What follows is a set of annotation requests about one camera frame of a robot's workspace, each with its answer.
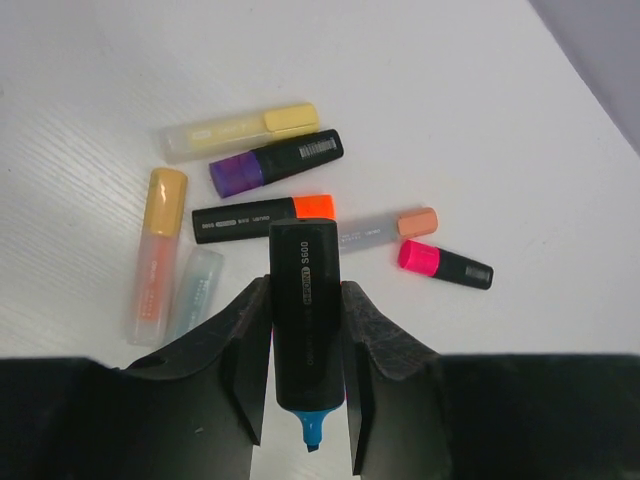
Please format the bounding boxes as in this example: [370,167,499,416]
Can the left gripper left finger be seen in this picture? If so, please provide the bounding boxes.
[1,277,271,479]

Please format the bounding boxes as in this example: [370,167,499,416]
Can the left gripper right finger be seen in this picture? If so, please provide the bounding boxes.
[341,281,639,479]

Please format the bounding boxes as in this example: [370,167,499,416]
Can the black highlighter blue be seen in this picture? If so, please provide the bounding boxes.
[269,219,345,452]

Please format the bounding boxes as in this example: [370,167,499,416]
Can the translucent highlighter mint green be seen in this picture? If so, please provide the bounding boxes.
[163,247,224,345]

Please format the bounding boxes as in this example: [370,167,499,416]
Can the translucent highlighter orange ink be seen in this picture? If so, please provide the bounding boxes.
[126,168,188,347]

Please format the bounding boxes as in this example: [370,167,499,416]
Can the black highlighter pink cap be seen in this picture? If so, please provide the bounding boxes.
[397,240,494,290]

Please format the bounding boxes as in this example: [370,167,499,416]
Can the black highlighter orange cap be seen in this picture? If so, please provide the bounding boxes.
[191,194,336,244]

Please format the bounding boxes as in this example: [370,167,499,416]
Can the black highlighter purple cap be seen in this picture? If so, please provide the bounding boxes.
[209,129,344,198]

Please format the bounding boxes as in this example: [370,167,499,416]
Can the yellow translucent highlighter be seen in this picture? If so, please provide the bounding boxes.
[159,103,320,163]

